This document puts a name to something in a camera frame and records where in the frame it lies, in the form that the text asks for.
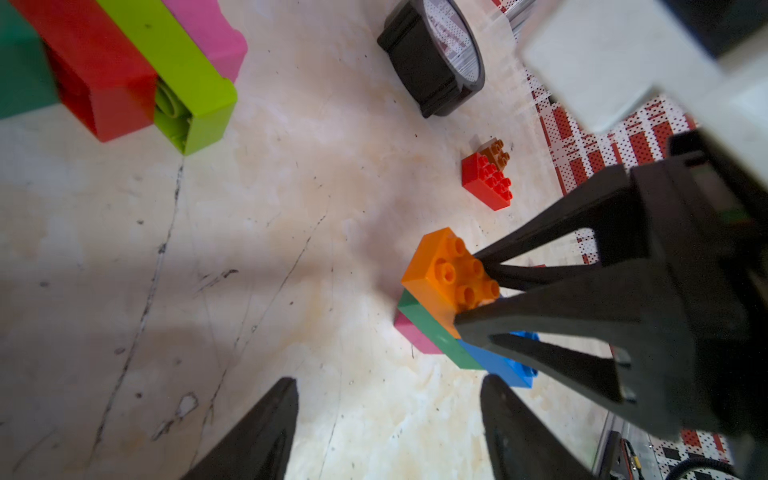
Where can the red long block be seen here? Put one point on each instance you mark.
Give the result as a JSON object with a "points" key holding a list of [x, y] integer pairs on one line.
{"points": [[101, 77]]}

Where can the lime long block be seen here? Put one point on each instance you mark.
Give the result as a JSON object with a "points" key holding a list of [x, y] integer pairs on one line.
{"points": [[193, 102]]}

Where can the green block front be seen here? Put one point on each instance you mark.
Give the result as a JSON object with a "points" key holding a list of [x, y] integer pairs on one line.
{"points": [[424, 321]]}

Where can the red block front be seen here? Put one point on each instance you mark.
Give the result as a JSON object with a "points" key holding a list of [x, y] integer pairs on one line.
{"points": [[486, 182]]}

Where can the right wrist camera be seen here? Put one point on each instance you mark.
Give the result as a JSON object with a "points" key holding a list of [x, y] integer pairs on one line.
{"points": [[604, 59]]}

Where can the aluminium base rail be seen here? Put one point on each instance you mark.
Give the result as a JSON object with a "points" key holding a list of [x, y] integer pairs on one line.
{"points": [[625, 452]]}

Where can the pink block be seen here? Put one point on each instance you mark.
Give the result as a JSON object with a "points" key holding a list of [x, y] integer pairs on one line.
{"points": [[203, 20], [417, 339]]}

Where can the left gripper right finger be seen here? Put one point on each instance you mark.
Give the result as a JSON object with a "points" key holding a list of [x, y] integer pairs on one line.
{"points": [[520, 446]]}

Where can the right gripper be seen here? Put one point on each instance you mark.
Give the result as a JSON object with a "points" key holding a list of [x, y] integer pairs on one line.
{"points": [[702, 288]]}

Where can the brown orange block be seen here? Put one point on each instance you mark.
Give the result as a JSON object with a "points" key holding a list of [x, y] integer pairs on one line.
{"points": [[494, 151]]}

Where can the dark green block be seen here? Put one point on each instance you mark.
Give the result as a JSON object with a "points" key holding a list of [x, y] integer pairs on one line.
{"points": [[27, 82]]}

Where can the blue square block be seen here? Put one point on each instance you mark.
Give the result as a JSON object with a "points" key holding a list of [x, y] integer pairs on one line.
{"points": [[515, 374]]}

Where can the black round table clock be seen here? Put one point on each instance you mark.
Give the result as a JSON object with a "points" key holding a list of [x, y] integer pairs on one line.
{"points": [[434, 53]]}

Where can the orange block front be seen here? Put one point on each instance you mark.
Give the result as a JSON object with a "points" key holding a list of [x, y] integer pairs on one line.
{"points": [[446, 279]]}

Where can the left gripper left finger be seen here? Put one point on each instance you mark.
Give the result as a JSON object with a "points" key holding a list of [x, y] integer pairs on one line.
{"points": [[259, 445]]}

